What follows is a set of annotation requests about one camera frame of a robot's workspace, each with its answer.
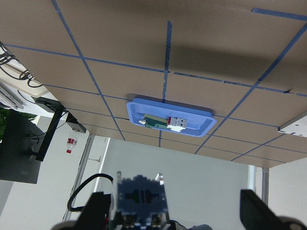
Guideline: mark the blue plastic tray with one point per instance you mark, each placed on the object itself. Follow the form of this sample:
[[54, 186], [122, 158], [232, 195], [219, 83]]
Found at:
[[199, 122]]

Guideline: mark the green terminal block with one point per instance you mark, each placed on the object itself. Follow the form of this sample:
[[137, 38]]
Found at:
[[151, 121]]

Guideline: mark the red emergency stop button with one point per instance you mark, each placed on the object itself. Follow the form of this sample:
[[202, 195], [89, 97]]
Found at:
[[139, 204]]

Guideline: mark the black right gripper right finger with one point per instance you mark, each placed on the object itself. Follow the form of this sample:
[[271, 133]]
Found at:
[[255, 215]]

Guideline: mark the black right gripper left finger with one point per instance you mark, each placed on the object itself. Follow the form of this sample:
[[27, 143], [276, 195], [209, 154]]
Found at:
[[94, 215]]

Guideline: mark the black monitor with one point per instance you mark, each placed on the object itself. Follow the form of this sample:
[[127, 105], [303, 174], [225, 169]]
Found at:
[[22, 149]]

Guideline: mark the white circuit breaker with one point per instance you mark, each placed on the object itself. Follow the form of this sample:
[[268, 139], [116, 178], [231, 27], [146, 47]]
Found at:
[[176, 124]]

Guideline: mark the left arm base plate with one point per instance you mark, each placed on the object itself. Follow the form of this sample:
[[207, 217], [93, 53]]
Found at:
[[296, 126]]

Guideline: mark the plastic water bottle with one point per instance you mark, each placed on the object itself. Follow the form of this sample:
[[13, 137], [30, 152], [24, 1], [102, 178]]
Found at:
[[72, 140]]

